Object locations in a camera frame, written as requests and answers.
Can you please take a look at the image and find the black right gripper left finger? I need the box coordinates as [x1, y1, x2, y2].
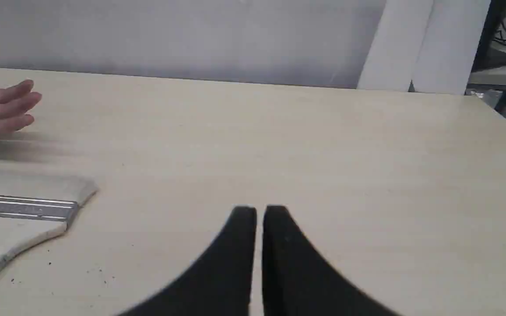
[123, 206, 257, 316]

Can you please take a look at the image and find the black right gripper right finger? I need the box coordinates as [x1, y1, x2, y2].
[262, 205, 395, 316]

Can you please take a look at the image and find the wooden paint brush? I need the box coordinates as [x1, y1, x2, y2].
[0, 170, 98, 271]

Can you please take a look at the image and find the white foam board panel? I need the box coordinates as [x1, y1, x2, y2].
[357, 0, 490, 95]

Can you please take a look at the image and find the black monitor stand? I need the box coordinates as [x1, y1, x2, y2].
[472, 0, 506, 72]

